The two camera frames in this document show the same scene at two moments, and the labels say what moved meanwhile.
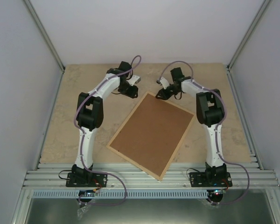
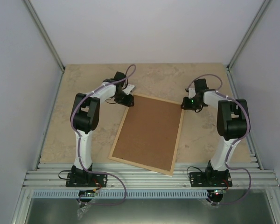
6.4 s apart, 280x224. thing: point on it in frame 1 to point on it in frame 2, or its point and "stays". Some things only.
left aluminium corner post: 44,34 stays
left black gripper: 131,93 to 129,102
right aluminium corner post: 248,33 stays
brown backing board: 152,135 stays
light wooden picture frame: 178,148 to 148,134
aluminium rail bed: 245,176 stays
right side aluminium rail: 251,146 stays
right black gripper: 165,96 to 185,105
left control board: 86,193 stays
